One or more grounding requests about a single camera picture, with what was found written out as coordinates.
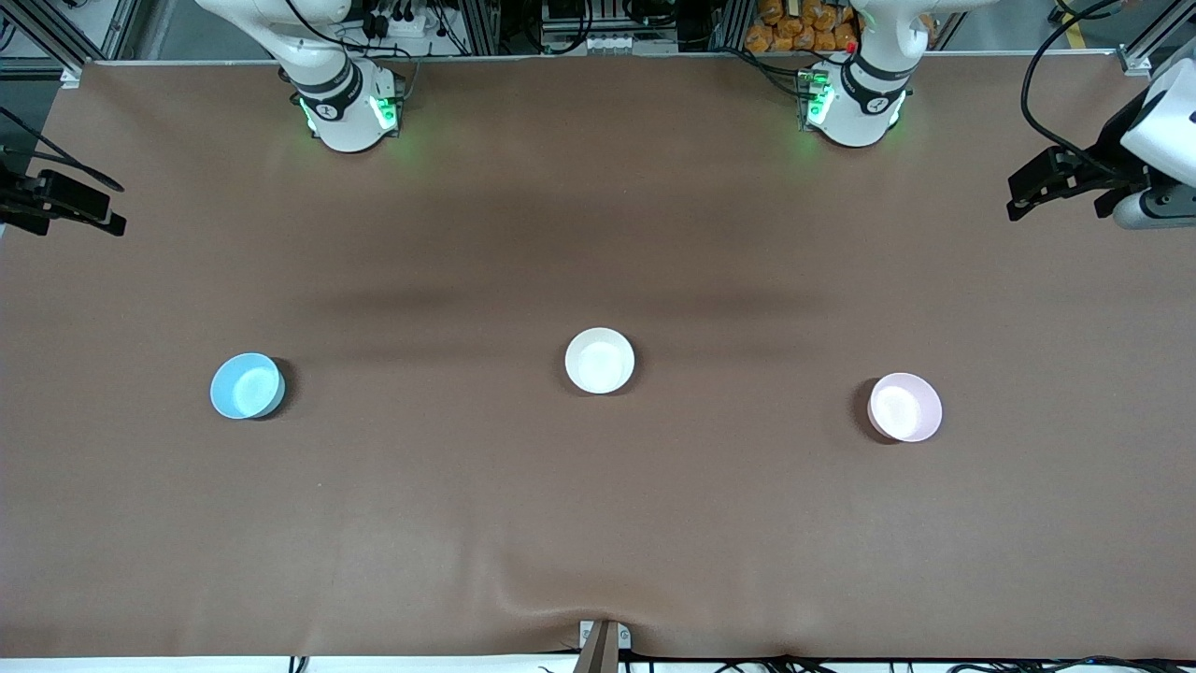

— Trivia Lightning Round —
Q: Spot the blue bowl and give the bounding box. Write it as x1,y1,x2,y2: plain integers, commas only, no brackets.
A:
209,351,287,421

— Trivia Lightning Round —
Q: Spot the pink bowl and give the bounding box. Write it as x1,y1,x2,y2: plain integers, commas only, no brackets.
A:
867,372,944,444

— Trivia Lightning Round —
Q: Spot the white bowl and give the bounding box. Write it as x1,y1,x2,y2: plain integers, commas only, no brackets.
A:
564,327,636,395

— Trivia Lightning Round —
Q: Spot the orange packaged goods pile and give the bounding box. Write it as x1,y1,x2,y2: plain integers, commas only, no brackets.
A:
745,0,861,54

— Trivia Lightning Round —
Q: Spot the white power strip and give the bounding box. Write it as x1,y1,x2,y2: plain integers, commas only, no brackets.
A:
369,7,445,40

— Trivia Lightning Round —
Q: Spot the black white electronics unit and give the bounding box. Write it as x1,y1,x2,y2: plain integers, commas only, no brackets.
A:
540,0,681,55

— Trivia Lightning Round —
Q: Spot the brown table cloth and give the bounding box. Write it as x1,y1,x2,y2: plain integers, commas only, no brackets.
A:
0,51,1196,660

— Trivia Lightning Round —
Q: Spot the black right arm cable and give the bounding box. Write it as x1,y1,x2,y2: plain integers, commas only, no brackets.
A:
0,106,124,193

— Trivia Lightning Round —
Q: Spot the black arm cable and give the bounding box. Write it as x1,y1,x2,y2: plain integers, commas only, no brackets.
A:
1021,0,1136,183
0,106,124,193

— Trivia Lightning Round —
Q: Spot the aluminium frame rail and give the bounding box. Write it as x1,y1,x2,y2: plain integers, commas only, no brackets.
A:
0,0,141,87
1117,19,1196,78

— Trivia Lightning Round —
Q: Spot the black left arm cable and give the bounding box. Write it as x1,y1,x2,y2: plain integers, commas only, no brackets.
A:
1021,0,1136,183

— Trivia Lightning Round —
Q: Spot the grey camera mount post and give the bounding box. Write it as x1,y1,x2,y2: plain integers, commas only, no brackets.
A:
575,619,632,673

